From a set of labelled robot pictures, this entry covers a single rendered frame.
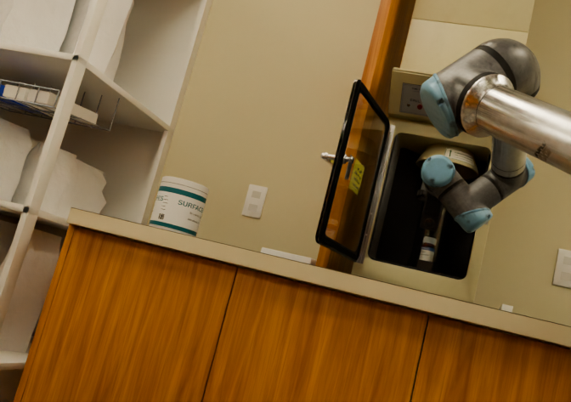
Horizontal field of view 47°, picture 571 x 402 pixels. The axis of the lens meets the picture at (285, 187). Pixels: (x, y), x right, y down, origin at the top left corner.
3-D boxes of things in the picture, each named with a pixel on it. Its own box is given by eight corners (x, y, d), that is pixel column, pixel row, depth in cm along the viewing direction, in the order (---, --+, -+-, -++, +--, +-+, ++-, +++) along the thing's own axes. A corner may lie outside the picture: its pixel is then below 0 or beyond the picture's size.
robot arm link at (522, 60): (518, 4, 123) (507, 159, 162) (472, 34, 121) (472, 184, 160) (566, 34, 116) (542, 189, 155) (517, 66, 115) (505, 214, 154)
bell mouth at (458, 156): (416, 171, 196) (421, 154, 197) (477, 183, 191) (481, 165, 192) (414, 155, 179) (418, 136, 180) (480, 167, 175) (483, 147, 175)
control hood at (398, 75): (387, 116, 183) (395, 82, 184) (508, 136, 174) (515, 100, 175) (383, 101, 172) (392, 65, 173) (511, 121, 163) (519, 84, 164)
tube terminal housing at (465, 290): (360, 289, 198) (415, 54, 211) (469, 315, 189) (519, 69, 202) (348, 281, 175) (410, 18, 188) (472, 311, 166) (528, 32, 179)
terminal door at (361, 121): (357, 263, 173) (390, 121, 180) (317, 242, 147) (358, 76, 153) (353, 263, 174) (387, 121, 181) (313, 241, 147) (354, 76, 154)
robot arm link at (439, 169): (436, 195, 149) (413, 166, 152) (437, 202, 160) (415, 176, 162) (464, 173, 149) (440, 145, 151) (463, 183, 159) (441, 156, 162)
